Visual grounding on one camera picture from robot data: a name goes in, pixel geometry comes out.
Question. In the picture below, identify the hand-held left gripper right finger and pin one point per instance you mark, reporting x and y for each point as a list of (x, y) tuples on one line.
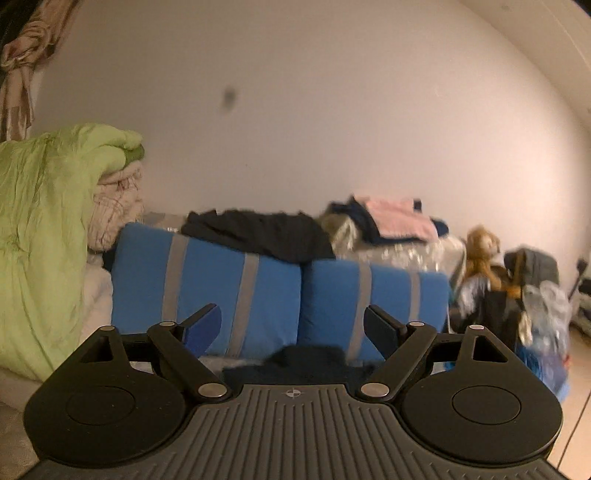
[(378, 330)]

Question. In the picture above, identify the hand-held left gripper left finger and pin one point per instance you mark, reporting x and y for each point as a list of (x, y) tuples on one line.
[(203, 330)]

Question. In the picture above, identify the blue fleece jacket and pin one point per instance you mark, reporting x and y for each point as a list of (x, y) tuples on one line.
[(304, 364)]

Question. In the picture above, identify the pile of folded clothes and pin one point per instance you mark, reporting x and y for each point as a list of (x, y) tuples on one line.
[(367, 226)]

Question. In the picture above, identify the blue grey-striped pillow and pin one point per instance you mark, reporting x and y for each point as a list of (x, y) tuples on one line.
[(207, 277), (332, 300)]

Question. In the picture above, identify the floral lace-covered bundle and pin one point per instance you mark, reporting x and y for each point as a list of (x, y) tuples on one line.
[(406, 254)]

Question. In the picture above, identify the black garment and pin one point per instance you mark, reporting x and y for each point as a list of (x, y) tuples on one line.
[(258, 235)]

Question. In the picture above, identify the pink towel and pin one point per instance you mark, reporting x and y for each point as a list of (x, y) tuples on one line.
[(401, 219)]

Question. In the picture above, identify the brown teddy bear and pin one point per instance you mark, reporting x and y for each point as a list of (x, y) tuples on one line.
[(480, 249)]

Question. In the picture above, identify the beige quilted comforter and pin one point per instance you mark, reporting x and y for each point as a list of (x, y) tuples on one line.
[(115, 207)]

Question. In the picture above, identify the clear plastic bag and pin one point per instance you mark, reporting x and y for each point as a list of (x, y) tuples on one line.
[(547, 304)]

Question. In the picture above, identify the light green blanket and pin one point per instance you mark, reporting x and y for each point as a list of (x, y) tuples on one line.
[(41, 230)]

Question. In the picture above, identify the grey quilted bedspread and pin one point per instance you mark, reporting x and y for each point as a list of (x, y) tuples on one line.
[(14, 438)]

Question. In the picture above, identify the patterned curtain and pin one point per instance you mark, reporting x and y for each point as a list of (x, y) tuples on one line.
[(18, 60)]

